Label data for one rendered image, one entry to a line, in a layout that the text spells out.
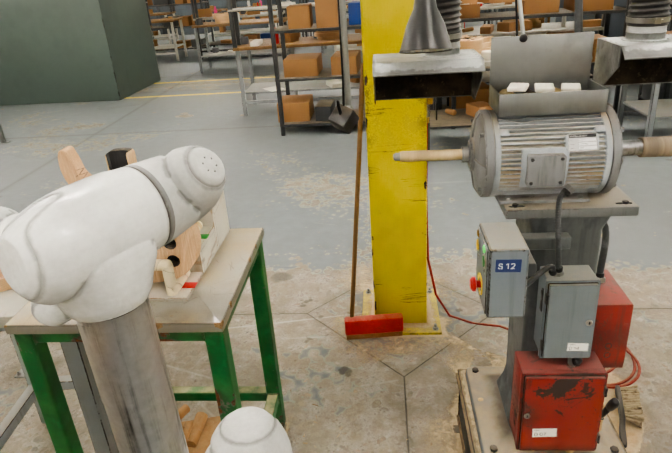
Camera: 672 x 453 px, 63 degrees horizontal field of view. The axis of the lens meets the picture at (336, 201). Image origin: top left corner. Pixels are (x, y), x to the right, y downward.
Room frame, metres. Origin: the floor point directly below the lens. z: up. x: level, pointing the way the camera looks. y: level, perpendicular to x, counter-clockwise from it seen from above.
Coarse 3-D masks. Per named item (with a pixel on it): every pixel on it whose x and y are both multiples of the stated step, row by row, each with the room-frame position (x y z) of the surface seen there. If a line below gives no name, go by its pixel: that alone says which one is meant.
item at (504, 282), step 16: (480, 224) 1.33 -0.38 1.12; (496, 224) 1.32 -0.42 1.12; (512, 224) 1.31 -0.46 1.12; (480, 240) 1.28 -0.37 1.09; (496, 240) 1.23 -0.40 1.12; (512, 240) 1.22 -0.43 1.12; (480, 256) 1.28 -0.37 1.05; (496, 256) 1.18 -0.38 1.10; (512, 256) 1.17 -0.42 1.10; (528, 256) 1.17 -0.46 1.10; (480, 272) 1.27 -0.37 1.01; (496, 272) 1.18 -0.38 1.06; (512, 272) 1.17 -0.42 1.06; (544, 272) 1.33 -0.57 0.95; (480, 288) 1.26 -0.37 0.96; (496, 288) 1.18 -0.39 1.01; (512, 288) 1.17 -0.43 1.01; (496, 304) 1.18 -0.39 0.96; (512, 304) 1.17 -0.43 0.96
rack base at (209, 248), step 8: (200, 232) 1.61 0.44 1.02; (208, 232) 1.60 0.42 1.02; (208, 240) 1.58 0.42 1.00; (216, 240) 1.65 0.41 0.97; (208, 248) 1.57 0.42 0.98; (216, 248) 1.64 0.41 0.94; (200, 256) 1.50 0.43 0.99; (208, 256) 1.56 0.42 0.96; (200, 264) 1.49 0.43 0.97; (208, 264) 1.55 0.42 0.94
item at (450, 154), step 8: (400, 152) 1.54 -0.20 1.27; (408, 152) 1.54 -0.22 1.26; (416, 152) 1.54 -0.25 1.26; (424, 152) 1.53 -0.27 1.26; (432, 152) 1.53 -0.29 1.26; (440, 152) 1.53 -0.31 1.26; (448, 152) 1.52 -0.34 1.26; (456, 152) 1.52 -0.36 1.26; (400, 160) 1.53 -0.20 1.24; (408, 160) 1.53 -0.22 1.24; (416, 160) 1.53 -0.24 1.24; (424, 160) 1.53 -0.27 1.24; (432, 160) 1.53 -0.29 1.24; (440, 160) 1.53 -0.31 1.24
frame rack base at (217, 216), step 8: (224, 200) 1.79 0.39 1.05; (216, 208) 1.70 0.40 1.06; (224, 208) 1.78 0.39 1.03; (208, 216) 1.65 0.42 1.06; (216, 216) 1.69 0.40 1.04; (224, 216) 1.76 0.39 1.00; (208, 224) 1.65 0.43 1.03; (216, 224) 1.67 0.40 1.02; (224, 224) 1.75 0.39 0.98; (216, 232) 1.66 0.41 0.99; (224, 232) 1.74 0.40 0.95
